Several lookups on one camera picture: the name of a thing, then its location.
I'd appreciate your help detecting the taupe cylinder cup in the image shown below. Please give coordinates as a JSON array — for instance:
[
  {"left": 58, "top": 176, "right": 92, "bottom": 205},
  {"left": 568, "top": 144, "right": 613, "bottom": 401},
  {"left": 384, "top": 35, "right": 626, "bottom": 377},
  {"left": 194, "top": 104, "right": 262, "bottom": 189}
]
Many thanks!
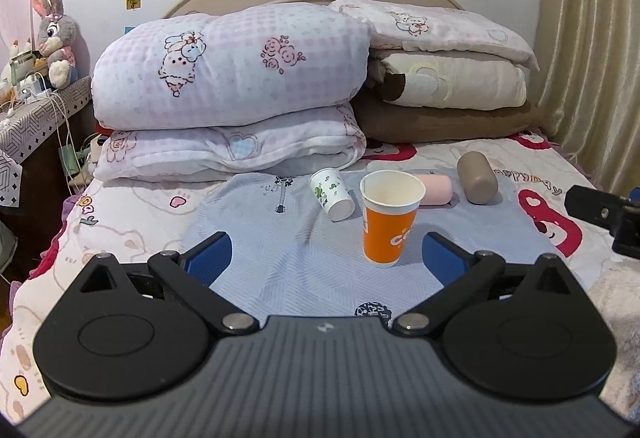
[{"left": 457, "top": 151, "right": 498, "bottom": 205}]

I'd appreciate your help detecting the bedside table with patterned cloth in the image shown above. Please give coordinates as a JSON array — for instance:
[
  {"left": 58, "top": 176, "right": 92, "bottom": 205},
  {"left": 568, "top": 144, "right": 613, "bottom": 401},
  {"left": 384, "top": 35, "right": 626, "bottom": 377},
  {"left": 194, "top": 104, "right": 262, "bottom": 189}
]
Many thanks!
[{"left": 1, "top": 77, "right": 93, "bottom": 284}]

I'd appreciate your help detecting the pink cylinder cup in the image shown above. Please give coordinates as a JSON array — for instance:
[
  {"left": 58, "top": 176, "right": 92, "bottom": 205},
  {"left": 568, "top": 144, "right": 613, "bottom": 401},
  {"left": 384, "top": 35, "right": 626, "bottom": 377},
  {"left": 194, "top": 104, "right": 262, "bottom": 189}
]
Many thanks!
[{"left": 416, "top": 174, "right": 454, "bottom": 206}]

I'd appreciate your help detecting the orange paper cup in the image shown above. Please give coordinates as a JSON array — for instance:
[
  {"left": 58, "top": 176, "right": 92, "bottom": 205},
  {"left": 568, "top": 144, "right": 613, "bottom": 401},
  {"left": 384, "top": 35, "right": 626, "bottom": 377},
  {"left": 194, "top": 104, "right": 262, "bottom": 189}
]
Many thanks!
[{"left": 359, "top": 169, "right": 425, "bottom": 266}]

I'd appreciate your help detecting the cream brown folded blanket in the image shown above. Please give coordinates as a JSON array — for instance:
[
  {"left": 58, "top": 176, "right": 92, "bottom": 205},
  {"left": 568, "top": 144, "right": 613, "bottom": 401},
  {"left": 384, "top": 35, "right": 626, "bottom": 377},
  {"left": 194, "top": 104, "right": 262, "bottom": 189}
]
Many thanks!
[{"left": 350, "top": 50, "right": 541, "bottom": 143}]

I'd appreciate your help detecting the grey striped cloth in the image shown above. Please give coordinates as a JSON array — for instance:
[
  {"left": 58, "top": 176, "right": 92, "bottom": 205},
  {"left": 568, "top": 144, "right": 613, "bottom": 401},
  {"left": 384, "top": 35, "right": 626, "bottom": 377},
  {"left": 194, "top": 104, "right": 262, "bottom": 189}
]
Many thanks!
[{"left": 181, "top": 174, "right": 553, "bottom": 321}]

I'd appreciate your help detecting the cartoon print bed sheet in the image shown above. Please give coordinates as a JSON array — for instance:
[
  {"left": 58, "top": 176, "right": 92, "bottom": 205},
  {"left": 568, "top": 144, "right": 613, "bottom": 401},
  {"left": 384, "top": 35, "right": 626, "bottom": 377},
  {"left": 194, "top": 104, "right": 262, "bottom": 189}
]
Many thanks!
[{"left": 0, "top": 129, "right": 640, "bottom": 424}]

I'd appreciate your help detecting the grey rabbit plush toy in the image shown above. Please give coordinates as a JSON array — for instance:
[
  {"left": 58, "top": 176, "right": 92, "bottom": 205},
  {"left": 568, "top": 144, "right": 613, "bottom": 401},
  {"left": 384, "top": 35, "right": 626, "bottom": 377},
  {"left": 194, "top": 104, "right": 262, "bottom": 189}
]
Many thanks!
[{"left": 32, "top": 0, "right": 78, "bottom": 90}]

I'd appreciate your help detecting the beige pleated curtain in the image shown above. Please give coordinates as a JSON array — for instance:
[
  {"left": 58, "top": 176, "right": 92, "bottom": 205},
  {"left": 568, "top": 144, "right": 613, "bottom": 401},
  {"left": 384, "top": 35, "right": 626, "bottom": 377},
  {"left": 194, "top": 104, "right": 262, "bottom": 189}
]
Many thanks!
[{"left": 529, "top": 0, "right": 639, "bottom": 194}]

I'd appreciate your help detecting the white floral paper cup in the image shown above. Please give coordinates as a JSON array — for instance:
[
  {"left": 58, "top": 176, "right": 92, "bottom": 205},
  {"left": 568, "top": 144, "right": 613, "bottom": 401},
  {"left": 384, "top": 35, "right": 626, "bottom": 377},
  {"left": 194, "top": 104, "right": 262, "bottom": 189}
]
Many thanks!
[{"left": 309, "top": 168, "right": 356, "bottom": 222}]

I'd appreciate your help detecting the pink checked folded quilt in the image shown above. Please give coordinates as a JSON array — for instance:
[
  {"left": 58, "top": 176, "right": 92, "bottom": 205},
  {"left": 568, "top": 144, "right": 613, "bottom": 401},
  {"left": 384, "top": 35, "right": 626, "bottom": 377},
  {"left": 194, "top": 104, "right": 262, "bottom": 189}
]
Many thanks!
[{"left": 91, "top": 4, "right": 371, "bottom": 182}]

